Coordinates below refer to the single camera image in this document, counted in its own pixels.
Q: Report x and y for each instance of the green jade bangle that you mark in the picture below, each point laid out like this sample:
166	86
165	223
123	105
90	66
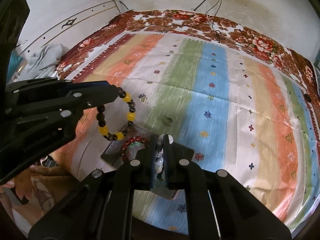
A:
136	145

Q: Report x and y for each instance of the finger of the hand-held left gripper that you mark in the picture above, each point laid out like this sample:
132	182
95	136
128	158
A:
87	85
100	96

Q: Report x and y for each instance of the white headboard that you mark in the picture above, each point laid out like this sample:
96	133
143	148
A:
75	17

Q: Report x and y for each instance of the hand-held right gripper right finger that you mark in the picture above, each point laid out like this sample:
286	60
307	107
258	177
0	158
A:
166	180

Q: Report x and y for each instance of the small black object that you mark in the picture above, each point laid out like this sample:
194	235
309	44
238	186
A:
307	98

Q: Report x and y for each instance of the red floral blanket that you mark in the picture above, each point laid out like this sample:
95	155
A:
250	35

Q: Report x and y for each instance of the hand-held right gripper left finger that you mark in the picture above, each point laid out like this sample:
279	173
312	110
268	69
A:
151	170

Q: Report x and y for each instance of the teal object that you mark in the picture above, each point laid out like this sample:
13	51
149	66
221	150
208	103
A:
15	65

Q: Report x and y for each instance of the grey garment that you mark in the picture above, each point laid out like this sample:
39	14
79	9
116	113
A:
42	60

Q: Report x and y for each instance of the metal tin box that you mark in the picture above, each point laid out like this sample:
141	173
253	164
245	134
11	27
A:
112	152

